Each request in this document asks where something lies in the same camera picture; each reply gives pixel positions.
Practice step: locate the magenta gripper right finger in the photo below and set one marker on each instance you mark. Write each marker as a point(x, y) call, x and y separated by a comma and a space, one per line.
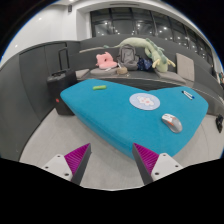
point(153, 166)

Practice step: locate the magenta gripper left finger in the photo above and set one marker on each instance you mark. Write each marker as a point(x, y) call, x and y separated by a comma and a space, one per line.
point(71, 166)

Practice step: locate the grey computer mouse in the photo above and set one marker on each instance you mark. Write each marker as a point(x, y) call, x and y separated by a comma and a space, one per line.
point(172, 122)

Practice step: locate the round white mouse pad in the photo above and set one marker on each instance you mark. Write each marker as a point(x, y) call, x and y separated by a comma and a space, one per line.
point(144, 101)

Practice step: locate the teal upholstered bench table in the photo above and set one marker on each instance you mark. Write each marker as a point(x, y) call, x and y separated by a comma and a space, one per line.
point(109, 114)

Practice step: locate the green marker pen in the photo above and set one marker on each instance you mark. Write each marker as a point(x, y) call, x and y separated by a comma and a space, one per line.
point(101, 87)

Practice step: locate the blue marker pen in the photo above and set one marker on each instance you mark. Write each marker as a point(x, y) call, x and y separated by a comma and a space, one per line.
point(188, 95)

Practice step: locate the black rolling suitcase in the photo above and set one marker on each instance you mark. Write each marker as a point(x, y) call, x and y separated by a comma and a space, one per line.
point(57, 82)

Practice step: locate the black object on floor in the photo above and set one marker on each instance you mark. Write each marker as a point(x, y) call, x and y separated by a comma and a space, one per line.
point(219, 121)

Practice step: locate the small tan basket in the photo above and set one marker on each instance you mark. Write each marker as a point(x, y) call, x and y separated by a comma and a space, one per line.
point(122, 71)

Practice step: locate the dark blue bag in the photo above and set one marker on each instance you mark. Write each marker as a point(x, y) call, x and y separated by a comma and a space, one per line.
point(144, 64)

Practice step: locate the green dragon plush toy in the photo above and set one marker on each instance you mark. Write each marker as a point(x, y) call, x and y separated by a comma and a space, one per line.
point(152, 51)

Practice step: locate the grey cushion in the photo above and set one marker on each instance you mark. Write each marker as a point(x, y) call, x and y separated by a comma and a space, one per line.
point(185, 67)

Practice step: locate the grey backpack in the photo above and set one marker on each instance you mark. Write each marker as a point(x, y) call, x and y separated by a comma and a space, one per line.
point(127, 57)

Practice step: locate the pink plush toy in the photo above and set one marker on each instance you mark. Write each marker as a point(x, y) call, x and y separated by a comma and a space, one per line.
point(105, 61)

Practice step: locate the grey sofa bench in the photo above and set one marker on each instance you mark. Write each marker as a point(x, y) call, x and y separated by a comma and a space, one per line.
point(204, 84)

